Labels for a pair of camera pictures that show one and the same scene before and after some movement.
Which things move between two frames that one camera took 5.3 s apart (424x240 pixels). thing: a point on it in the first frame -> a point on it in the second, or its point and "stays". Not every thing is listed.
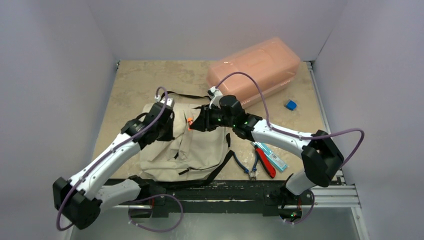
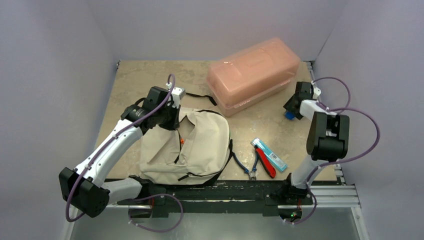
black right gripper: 204,118 -> 292,106
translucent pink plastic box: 273,63 stays
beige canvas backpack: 190,156 stays
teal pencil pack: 277,161 stays
